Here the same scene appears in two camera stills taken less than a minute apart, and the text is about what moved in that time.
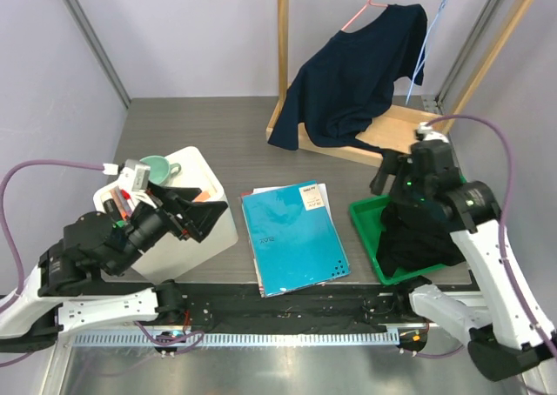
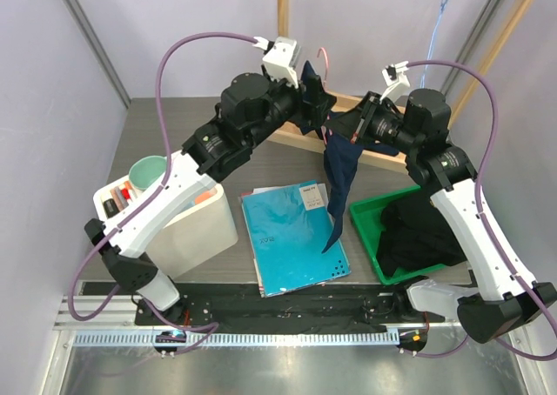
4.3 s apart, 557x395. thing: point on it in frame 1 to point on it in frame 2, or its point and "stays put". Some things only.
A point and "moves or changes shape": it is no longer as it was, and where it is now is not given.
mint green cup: [159, 169] stays put
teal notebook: [295, 241] stays put
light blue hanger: [426, 43] moves or changes shape
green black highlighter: [110, 208] stays put
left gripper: [199, 216] to [315, 111]
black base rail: [242, 308] stays put
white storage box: [167, 260] stays put
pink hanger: [370, 1] to [325, 84]
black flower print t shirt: [411, 239] stays put
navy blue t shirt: [338, 93] to [339, 153]
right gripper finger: [388, 166] to [346, 123]
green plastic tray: [367, 214] stays put
